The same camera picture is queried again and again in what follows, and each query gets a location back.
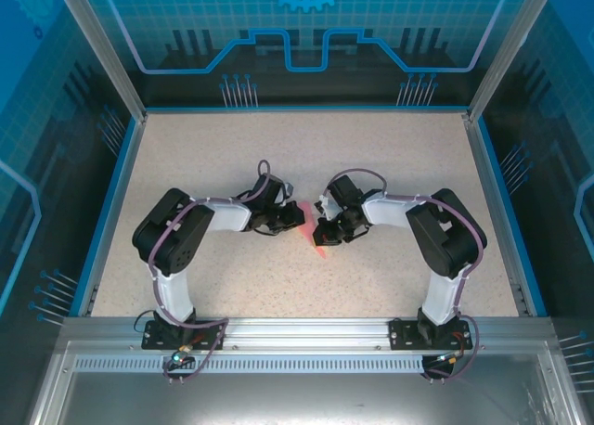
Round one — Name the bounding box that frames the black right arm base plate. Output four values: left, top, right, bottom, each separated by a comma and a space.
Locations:
388, 317, 479, 352

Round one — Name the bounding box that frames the slotted grey cable duct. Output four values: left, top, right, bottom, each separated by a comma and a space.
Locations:
73, 355, 426, 374

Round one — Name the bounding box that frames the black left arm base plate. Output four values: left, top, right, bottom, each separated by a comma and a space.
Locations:
141, 318, 228, 352

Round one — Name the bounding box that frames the blue table edge trim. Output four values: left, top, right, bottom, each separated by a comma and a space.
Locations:
69, 116, 145, 318
477, 116, 549, 317

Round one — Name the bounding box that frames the blue printed gear panel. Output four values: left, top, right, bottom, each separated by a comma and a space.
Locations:
87, 0, 516, 109

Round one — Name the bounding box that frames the aluminium frame post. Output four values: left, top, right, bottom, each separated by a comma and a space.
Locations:
51, 0, 149, 127
465, 0, 561, 124

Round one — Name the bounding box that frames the blue printed side panel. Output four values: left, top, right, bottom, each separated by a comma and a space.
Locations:
477, 0, 594, 352
0, 0, 140, 342

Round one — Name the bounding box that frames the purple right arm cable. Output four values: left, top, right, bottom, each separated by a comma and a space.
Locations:
324, 167, 486, 382

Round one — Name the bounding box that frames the aluminium mounting rail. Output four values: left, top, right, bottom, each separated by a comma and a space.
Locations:
59, 316, 556, 353

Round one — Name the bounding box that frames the pink paper sheet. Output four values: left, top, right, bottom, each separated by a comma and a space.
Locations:
296, 200, 329, 260

